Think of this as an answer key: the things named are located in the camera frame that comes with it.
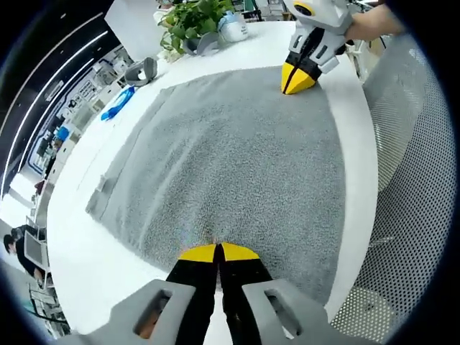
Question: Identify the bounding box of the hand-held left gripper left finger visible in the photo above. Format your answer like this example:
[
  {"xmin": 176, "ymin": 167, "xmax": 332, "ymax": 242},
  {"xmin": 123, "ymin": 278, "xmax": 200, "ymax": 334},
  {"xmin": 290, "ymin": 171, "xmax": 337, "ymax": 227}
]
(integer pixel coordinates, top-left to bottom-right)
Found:
[{"xmin": 107, "ymin": 243, "xmax": 219, "ymax": 345}]

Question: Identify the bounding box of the blue wipes packet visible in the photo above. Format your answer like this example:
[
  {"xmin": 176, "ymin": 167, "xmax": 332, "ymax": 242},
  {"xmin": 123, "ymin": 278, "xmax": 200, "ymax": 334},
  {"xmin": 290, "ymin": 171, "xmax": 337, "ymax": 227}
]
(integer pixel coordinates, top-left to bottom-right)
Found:
[{"xmin": 100, "ymin": 86, "xmax": 136, "ymax": 121}]

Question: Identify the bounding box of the white pillar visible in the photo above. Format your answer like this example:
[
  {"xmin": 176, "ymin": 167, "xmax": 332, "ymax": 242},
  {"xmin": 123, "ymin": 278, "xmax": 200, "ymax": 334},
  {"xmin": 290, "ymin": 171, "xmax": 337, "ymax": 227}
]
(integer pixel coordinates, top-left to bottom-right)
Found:
[{"xmin": 103, "ymin": 0, "xmax": 170, "ymax": 62}]

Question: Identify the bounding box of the grey mesh chair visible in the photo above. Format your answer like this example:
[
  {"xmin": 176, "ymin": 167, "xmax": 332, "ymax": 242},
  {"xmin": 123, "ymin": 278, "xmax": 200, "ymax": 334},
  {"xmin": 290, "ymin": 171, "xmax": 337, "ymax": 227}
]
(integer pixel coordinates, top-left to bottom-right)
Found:
[{"xmin": 330, "ymin": 34, "xmax": 457, "ymax": 344}]

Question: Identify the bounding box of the grey towel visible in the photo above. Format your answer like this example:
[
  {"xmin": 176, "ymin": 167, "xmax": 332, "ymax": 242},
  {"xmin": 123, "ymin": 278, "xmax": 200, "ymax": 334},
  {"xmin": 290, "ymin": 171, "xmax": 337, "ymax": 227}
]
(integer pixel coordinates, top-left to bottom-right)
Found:
[{"xmin": 85, "ymin": 66, "xmax": 346, "ymax": 306}]

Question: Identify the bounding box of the person's right hand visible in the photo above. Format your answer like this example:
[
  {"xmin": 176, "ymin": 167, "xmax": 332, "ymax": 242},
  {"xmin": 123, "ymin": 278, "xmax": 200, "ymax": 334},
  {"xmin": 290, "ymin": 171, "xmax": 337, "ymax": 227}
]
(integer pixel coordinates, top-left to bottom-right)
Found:
[{"xmin": 344, "ymin": 9, "xmax": 377, "ymax": 43}]

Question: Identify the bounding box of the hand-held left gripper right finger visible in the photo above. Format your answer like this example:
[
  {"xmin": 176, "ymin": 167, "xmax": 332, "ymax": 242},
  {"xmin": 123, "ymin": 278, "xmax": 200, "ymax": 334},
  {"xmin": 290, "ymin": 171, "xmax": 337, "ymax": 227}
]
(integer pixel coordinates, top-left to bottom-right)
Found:
[{"xmin": 219, "ymin": 241, "xmax": 336, "ymax": 345}]

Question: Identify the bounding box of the green potted plant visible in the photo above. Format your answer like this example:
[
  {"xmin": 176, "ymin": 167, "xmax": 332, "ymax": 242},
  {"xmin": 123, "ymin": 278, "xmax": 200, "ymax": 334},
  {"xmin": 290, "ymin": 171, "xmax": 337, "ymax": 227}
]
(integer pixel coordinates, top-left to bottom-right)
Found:
[{"xmin": 157, "ymin": 0, "xmax": 234, "ymax": 55}]

